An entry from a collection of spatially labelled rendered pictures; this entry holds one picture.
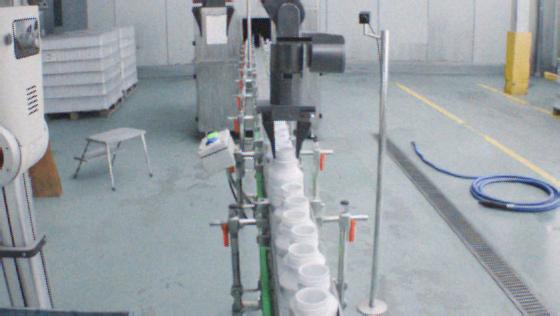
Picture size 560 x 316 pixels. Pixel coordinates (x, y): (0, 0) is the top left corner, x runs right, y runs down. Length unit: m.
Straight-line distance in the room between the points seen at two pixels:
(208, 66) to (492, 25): 7.98
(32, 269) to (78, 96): 6.34
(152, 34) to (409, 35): 5.40
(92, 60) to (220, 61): 2.43
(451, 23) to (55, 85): 8.14
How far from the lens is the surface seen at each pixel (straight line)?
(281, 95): 0.90
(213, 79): 5.68
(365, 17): 2.29
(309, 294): 0.61
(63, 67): 7.63
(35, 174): 4.53
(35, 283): 1.37
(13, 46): 1.18
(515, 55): 9.62
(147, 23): 11.33
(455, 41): 11.99
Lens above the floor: 1.47
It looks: 17 degrees down
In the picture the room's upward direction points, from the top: 1 degrees counter-clockwise
